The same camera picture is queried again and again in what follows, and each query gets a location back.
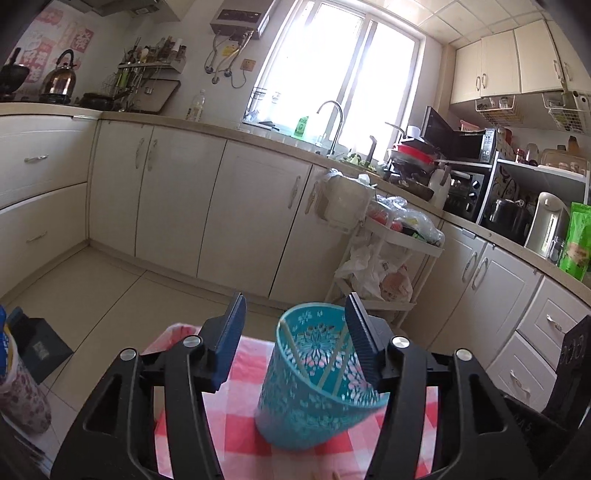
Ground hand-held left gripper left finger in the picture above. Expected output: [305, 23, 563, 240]
[51, 291, 247, 480]

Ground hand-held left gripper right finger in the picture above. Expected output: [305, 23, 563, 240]
[345, 292, 541, 480]

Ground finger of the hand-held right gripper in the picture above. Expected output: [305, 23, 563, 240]
[501, 394, 578, 480]

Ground teal floral utensil holder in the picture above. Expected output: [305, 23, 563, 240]
[255, 302, 393, 450]

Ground pink plastic bag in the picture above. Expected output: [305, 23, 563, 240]
[381, 265, 414, 303]

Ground white plastic bag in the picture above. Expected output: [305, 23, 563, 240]
[339, 242, 384, 298]

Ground red checked tablecloth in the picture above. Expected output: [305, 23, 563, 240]
[141, 323, 439, 480]

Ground cream base cabinets with drawers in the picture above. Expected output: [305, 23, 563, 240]
[429, 217, 591, 411]

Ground white storage trolley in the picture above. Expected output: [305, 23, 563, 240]
[325, 215, 446, 330]

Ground green food bag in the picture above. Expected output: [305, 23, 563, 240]
[558, 202, 591, 282]

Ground clear plastic bags of food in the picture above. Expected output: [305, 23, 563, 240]
[367, 194, 446, 245]

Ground white hanging bin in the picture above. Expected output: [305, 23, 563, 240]
[316, 168, 377, 232]

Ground white electric thermo pot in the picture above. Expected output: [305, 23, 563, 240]
[526, 191, 571, 259]

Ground long cream base cabinets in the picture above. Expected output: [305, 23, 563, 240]
[0, 104, 370, 305]

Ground black pot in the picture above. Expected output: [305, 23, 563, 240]
[485, 198, 532, 243]

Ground white plastic jug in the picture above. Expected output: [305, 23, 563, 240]
[428, 166, 452, 210]

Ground green vegetables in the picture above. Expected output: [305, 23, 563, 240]
[342, 152, 384, 174]

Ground black toaster oven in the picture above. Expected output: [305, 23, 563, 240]
[443, 168, 490, 222]

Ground black box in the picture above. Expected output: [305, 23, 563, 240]
[7, 307, 75, 384]

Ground stack of pans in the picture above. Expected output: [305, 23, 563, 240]
[385, 138, 448, 201]

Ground white counter shelf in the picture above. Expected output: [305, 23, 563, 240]
[478, 152, 591, 232]

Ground clear food containers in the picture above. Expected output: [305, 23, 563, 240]
[538, 145, 589, 174]

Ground floral patterned container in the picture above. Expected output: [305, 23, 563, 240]
[0, 351, 52, 435]

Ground blue plastic bag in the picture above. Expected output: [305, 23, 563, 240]
[0, 305, 21, 379]

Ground chrome sink faucet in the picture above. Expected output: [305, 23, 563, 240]
[315, 100, 345, 158]

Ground black microwave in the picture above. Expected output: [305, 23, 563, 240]
[422, 106, 497, 162]

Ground clear plastic bottle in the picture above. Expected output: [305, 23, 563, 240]
[186, 89, 207, 122]

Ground dark cutting board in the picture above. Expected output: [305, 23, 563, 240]
[136, 78, 181, 114]

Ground black frying pan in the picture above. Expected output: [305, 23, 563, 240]
[81, 90, 132, 112]

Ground kitchen window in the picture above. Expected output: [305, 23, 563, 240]
[242, 0, 426, 158]

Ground steel kettle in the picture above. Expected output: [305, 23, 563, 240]
[41, 48, 78, 97]

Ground black wok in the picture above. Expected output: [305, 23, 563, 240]
[0, 48, 33, 100]

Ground range hood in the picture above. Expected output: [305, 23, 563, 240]
[69, 0, 185, 19]

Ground white wire basket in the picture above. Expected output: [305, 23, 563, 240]
[475, 95, 525, 125]
[542, 90, 591, 134]

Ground wall rack of condiment bottles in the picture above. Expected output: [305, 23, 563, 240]
[115, 36, 188, 75]

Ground cream wall cabinets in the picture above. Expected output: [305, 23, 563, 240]
[450, 18, 583, 104]

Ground wall water heater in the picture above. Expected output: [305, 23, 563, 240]
[210, 7, 271, 40]

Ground pink wall stickers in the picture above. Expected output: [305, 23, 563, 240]
[21, 7, 95, 84]

